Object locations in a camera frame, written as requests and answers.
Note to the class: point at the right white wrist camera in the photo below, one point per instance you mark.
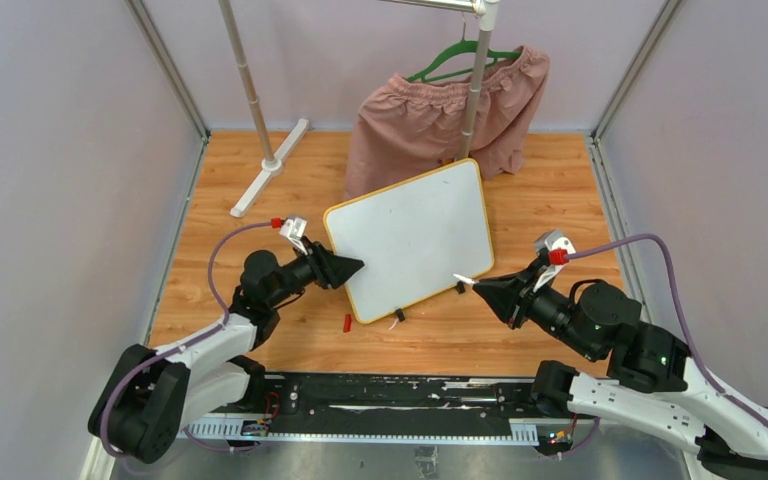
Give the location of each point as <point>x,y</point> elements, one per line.
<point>552,249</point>

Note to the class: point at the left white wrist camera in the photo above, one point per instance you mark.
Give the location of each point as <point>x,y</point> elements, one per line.
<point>293,230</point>

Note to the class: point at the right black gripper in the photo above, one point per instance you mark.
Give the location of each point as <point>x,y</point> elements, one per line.
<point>511,295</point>

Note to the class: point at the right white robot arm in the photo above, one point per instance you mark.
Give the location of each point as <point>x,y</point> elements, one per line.
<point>652,382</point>

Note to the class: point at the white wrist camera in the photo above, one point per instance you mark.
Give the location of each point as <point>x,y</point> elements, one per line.
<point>552,249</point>
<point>293,230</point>

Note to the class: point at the green clothes hanger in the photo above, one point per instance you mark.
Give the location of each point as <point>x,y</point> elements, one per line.
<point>465,56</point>

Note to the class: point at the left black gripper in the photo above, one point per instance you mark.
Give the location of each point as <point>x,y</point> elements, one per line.
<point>342,268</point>

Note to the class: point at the white red marker pen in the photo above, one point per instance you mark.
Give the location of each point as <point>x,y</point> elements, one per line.
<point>464,279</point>

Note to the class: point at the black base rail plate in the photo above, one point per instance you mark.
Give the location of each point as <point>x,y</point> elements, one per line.
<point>248,409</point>

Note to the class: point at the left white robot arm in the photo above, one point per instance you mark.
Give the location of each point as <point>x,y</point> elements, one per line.
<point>205,351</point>

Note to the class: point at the pink shorts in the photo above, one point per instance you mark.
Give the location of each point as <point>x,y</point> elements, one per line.
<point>404,129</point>

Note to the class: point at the yellow framed whiteboard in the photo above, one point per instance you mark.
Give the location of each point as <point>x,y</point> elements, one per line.
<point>416,238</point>

